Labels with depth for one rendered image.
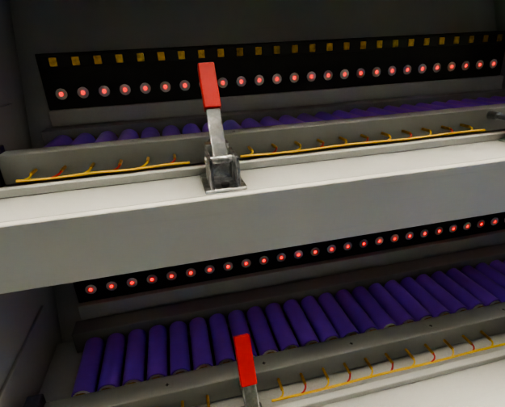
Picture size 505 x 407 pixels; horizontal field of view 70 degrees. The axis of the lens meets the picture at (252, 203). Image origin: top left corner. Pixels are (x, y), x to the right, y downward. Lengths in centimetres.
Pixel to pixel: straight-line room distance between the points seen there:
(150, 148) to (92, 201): 7
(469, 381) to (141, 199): 31
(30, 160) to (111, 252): 11
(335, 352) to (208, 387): 11
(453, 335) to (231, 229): 25
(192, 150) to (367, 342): 23
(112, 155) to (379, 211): 21
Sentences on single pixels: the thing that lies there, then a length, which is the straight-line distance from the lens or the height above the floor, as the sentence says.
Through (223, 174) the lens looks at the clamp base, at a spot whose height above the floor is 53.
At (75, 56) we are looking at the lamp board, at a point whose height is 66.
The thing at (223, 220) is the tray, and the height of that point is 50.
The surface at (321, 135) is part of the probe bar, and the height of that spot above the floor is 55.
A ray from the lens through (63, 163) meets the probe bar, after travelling 31.
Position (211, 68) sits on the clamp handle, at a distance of 27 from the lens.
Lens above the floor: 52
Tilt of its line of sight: 3 degrees down
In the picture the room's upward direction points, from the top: 7 degrees counter-clockwise
